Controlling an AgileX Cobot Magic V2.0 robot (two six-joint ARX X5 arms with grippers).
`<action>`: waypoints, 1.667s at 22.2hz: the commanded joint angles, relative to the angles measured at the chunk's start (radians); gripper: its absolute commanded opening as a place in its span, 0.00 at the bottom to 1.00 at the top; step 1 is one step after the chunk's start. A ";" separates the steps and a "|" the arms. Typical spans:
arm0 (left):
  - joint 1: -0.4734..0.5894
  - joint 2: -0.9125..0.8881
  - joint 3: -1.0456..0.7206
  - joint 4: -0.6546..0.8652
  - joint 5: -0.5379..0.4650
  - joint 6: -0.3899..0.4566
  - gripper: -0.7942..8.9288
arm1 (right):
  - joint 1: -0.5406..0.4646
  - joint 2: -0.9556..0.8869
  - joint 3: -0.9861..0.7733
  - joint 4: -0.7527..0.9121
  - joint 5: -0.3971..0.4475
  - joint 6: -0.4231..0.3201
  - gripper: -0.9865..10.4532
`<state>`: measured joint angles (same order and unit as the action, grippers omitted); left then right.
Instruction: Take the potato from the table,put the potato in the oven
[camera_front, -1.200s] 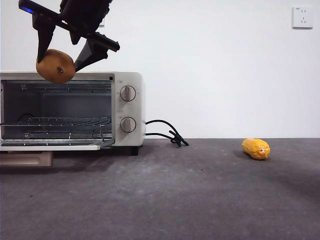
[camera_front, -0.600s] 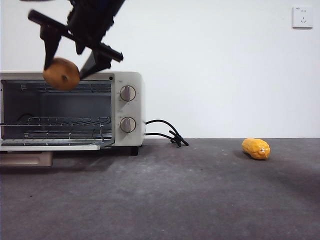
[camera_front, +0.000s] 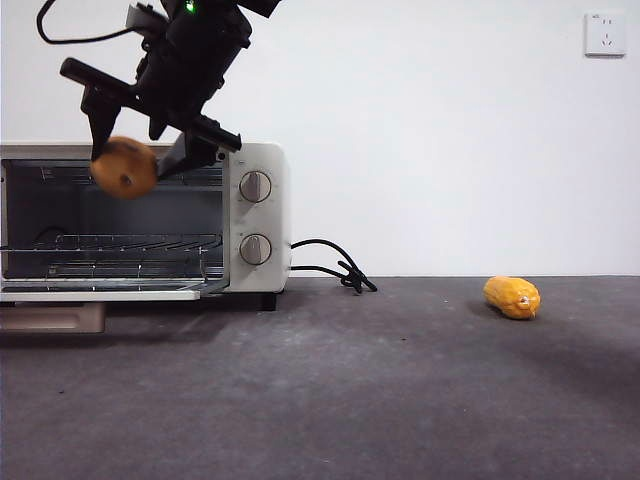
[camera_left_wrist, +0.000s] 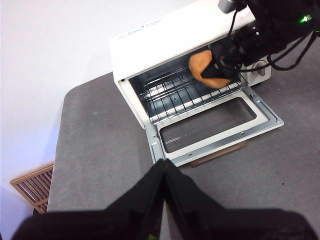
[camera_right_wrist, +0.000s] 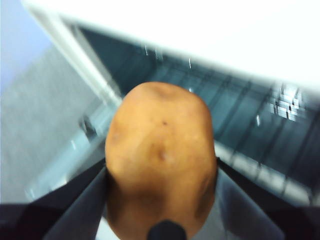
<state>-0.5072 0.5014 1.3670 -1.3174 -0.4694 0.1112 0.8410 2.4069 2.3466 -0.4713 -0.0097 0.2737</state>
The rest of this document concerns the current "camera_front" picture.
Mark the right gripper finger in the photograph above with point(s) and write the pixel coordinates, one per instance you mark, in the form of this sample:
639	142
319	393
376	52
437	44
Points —
101	120
192	152

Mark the brown potato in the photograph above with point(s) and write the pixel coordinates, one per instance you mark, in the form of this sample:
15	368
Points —
122	167

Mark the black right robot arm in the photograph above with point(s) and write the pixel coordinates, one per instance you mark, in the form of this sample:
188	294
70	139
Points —
260	6

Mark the beige round oven knob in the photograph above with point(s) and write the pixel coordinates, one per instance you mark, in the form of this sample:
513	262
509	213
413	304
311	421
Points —
255	249
255	187

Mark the cream white toaster oven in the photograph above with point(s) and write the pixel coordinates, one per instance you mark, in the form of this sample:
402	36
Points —
260	220

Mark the yellow corn cob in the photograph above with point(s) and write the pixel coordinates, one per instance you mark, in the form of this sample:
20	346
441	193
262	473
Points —
510	297

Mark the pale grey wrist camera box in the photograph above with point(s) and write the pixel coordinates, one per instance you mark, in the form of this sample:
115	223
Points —
137	17

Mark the white wall socket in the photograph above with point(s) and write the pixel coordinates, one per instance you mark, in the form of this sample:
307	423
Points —
605	34

